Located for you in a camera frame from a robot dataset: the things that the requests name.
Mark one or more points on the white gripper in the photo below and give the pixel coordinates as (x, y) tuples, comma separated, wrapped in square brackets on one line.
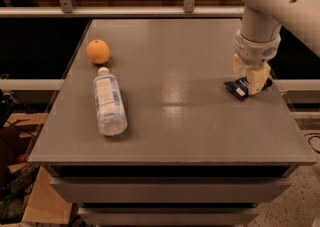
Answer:
[(256, 51)]

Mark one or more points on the dark blue snack bar wrapper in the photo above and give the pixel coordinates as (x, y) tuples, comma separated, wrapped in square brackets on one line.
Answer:
[(238, 88)]

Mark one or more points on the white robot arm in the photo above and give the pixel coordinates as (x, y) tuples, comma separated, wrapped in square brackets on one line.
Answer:
[(258, 39)]

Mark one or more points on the clear plastic water bottle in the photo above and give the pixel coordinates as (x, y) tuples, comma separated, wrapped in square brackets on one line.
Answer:
[(111, 116)]

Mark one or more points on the orange fruit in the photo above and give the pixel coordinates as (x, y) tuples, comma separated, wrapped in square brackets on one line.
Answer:
[(98, 51)]

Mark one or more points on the grey drawer cabinet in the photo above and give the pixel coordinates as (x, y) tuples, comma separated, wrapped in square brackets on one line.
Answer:
[(174, 201)]

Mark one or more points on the cardboard box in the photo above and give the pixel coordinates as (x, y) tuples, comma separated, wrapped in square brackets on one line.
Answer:
[(38, 204)]

